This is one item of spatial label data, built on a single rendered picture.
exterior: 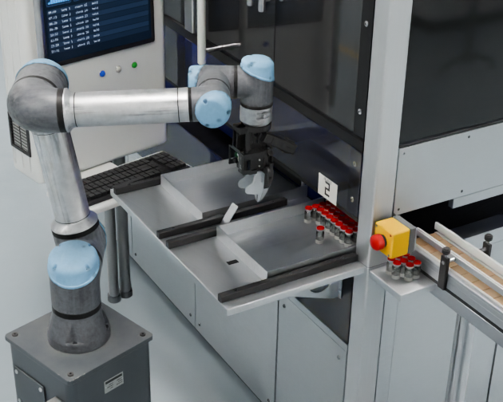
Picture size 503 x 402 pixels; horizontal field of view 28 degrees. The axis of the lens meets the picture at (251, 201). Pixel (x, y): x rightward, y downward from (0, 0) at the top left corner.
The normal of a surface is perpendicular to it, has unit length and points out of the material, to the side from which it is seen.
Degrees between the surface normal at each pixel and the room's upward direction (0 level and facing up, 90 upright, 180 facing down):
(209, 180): 0
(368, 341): 90
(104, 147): 90
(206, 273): 0
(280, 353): 90
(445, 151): 90
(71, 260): 7
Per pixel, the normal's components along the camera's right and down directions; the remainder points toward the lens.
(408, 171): 0.50, 0.42
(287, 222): 0.02, -0.88
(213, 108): 0.04, 0.48
